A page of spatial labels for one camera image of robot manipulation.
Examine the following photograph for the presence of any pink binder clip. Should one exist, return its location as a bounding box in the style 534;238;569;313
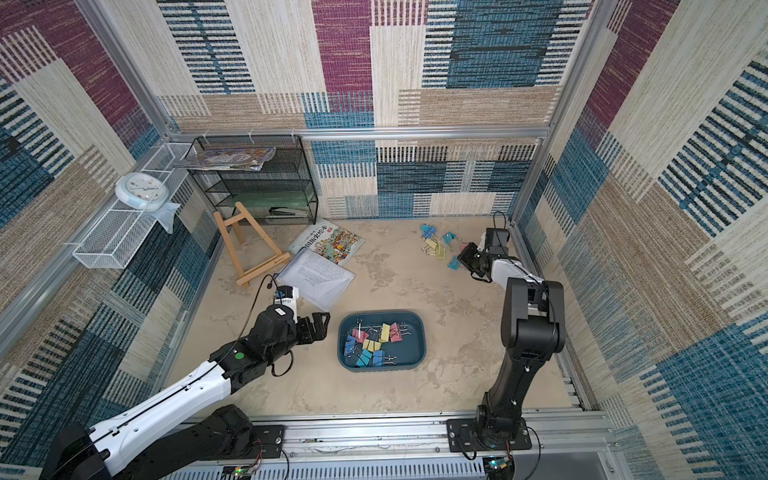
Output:
350;325;369;343
388;323;412;343

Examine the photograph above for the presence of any teal plastic storage box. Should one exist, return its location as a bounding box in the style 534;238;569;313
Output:
337;310;427;373

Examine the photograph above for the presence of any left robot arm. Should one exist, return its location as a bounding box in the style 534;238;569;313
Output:
41;304;331;479

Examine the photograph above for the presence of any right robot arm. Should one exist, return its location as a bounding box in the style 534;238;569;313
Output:
458;227;566;448

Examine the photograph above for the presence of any yellow binder clip pile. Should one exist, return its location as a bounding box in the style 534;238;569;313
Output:
425;238;439;253

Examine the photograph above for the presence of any wooden easel stand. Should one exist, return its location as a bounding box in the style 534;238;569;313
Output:
213;201;291;287

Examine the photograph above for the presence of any colourful picture book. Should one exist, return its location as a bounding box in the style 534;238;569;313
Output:
288;220;364;266

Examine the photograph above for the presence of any black stapler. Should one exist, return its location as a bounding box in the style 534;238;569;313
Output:
269;207;305;217

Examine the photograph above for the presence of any magazine on shelf top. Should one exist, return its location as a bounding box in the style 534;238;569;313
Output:
172;147;277;172

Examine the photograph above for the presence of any white round clock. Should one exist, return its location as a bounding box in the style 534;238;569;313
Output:
115;172;170;212

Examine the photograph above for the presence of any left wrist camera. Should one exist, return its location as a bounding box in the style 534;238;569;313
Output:
274;285;299;320

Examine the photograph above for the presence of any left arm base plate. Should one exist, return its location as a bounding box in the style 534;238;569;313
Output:
197;424;287;462

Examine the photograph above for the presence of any black wire shelf rack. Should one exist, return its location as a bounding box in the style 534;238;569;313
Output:
185;134;319;224

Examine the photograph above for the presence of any white wire wall basket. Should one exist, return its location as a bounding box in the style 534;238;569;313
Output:
73;143;189;269

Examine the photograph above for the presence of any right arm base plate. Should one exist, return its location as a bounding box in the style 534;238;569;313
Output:
445;418;533;454

